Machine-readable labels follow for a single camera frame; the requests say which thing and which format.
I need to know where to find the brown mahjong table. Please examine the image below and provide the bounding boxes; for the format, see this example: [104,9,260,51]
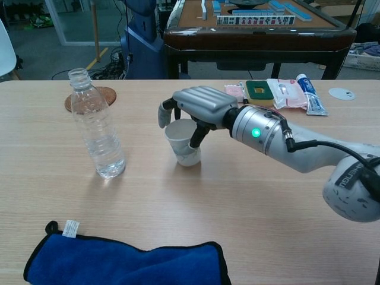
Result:
[163,0,357,80]

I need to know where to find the white chair with wooden legs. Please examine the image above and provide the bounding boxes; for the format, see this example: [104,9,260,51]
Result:
[0,18,22,81]

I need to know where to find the pink white wet wipes pack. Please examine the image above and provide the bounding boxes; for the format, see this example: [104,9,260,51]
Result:
[266,78,309,110]

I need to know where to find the round brown woven coaster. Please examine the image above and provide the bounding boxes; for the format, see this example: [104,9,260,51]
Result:
[64,86,117,113]

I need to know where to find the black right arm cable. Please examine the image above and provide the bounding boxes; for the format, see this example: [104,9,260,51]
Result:
[283,118,380,191]

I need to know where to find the green small box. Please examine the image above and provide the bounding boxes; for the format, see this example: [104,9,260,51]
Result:
[245,80,274,107]

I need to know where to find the blue white toothpaste tube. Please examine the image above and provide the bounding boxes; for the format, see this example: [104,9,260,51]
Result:
[296,74,328,116]

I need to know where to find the black floor cable bundle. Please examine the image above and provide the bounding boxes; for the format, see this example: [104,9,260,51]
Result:
[52,47,129,80]

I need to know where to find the blue machine base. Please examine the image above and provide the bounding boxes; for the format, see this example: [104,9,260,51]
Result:
[120,0,167,80]

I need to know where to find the green bag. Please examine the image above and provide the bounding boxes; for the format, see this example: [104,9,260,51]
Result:
[25,14,54,30]

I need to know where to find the white paper cup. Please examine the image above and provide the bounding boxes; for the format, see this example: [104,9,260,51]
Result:
[164,118,202,167]

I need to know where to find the face-up mahjong tile row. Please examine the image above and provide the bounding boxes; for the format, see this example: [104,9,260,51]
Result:
[216,15,296,26]

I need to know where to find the small pink packet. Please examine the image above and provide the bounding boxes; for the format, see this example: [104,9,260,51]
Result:
[224,84,245,103]

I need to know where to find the blue cloth with black trim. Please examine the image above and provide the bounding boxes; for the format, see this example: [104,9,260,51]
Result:
[23,220,232,285]

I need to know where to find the clear plastic bottle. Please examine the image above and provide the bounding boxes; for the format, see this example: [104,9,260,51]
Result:
[68,68,126,179]

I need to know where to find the wooden pole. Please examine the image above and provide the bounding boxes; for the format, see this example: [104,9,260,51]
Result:
[90,0,101,63]

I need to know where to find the white plastic basket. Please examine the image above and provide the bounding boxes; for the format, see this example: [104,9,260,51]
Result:
[344,44,380,72]

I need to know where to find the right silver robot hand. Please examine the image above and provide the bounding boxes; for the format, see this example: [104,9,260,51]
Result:
[157,85,239,158]

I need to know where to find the white round lid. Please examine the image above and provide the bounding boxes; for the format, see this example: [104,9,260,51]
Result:
[328,87,356,101]

